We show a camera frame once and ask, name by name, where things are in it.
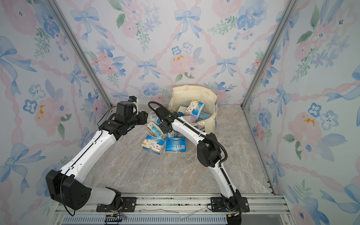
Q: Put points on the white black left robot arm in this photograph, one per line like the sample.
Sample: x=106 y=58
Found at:
x=66 y=186

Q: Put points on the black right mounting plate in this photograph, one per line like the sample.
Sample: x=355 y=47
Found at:
x=231 y=205

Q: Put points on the blue white tissue pack back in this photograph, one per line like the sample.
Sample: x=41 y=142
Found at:
x=172 y=134

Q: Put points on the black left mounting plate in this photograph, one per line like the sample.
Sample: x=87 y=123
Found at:
x=127 y=204

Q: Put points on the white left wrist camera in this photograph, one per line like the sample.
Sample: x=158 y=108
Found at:
x=134 y=101

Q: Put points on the aluminium corner post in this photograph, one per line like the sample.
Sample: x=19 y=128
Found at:
x=64 y=25
x=280 y=30

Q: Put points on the teal tissue pack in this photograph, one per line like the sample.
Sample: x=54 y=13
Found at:
x=155 y=130

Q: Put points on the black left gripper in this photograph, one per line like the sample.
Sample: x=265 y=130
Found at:
x=144 y=117

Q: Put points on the black mounting plate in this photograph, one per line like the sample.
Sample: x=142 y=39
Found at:
x=127 y=204
x=231 y=205

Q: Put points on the light blue tissue pack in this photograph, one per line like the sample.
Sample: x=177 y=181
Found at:
x=204 y=116

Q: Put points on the purple tissue pack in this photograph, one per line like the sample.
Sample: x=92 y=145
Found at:
x=193 y=119

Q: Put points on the cream canvas tote bag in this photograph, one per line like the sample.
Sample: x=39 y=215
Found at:
x=183 y=95

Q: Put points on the left aluminium corner post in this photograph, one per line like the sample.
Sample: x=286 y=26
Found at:
x=64 y=25

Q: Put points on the blue cartoon tissue pack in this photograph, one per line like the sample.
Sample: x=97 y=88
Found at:
x=195 y=108
x=154 y=144

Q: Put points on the right aluminium corner post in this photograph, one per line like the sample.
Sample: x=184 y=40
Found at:
x=280 y=30

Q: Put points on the blue white tissue pack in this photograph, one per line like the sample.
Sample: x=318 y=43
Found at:
x=172 y=134
x=182 y=110

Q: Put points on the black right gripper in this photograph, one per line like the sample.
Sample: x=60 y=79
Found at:
x=163 y=128

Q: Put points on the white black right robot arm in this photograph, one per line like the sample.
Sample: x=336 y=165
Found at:
x=210 y=153

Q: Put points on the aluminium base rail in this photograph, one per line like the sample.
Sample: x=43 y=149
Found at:
x=181 y=209

